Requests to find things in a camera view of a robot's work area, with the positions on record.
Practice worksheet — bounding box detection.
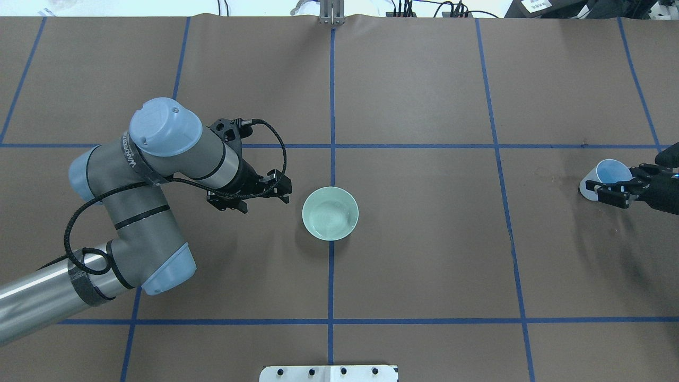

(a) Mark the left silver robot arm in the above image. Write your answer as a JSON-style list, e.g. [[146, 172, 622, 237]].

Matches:
[[2, 97, 293, 345]]

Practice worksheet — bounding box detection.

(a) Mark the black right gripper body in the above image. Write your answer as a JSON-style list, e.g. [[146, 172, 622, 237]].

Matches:
[[634, 163, 678, 215]]

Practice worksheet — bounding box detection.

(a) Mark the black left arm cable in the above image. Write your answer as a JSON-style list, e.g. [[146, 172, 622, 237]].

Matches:
[[64, 119, 288, 276]]

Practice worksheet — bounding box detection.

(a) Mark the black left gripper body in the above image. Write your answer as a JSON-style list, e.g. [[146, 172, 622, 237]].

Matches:
[[233, 160, 275, 201]]

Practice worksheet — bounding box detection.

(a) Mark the light blue plastic cup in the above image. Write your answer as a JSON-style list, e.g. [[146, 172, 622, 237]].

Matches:
[[579, 159, 633, 201]]

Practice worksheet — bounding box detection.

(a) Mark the brown paper table cover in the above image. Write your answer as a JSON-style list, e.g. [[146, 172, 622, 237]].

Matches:
[[2, 15, 677, 381]]

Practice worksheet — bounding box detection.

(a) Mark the mint green bowl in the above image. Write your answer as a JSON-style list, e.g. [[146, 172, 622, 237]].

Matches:
[[301, 186, 360, 241]]

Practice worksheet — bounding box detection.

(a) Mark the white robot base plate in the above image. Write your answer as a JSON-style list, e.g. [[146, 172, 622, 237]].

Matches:
[[259, 364, 399, 381]]

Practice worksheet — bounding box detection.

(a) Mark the aluminium frame post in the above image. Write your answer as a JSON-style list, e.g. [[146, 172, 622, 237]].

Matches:
[[318, 0, 346, 27]]

